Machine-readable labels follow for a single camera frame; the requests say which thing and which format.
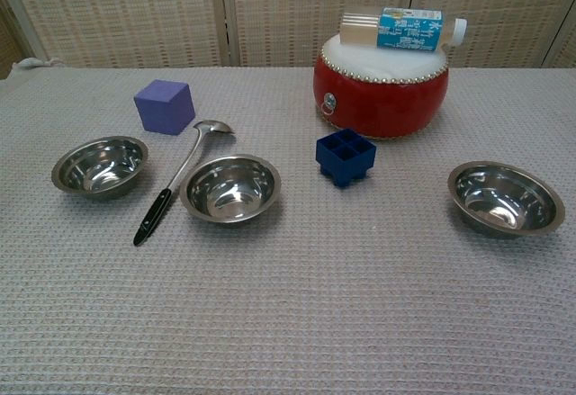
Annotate small stainless steel bowl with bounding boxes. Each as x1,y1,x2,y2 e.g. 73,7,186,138
50,136,149,202
446,160,566,238
179,154,283,228

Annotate blue four-cell grid tray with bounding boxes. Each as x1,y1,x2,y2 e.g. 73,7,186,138
315,128,377,189

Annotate grey waffle-weave tablecloth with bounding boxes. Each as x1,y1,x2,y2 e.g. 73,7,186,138
0,57,576,395

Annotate red drum with white skin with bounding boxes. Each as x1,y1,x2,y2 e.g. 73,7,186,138
313,32,451,139

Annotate purple foam cube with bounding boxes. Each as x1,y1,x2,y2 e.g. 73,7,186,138
133,78,196,137

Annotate woven folding screen panel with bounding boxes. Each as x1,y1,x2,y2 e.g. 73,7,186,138
0,0,230,70
222,0,418,68
404,0,576,70

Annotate plastic bottle with blue label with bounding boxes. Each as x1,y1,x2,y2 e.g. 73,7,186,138
337,6,469,52

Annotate steel ladle with black handle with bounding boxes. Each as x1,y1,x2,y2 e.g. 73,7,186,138
132,119,236,247

